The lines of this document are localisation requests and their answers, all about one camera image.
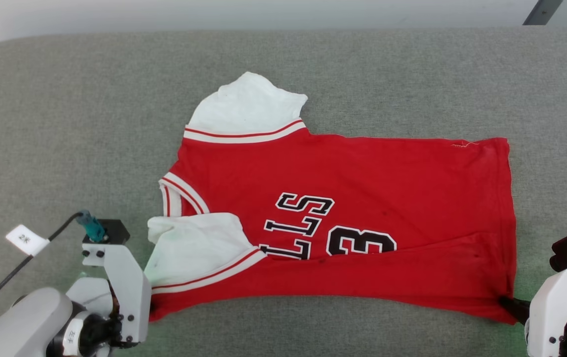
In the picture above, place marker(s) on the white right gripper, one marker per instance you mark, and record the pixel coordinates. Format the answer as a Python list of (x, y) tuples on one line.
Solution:
[(551, 312)]

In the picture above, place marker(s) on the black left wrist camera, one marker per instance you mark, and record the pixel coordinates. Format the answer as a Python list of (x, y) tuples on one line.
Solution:
[(112, 232)]

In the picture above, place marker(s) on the grey metal bar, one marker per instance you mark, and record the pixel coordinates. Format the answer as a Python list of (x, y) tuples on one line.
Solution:
[(541, 11)]

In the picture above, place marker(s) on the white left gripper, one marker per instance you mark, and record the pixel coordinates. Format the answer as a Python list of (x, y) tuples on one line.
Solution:
[(127, 292)]

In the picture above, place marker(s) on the red white basketball jersey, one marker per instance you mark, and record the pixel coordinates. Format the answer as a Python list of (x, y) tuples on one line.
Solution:
[(387, 188)]

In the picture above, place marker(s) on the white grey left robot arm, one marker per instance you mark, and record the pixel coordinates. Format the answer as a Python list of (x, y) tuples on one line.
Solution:
[(21, 322)]

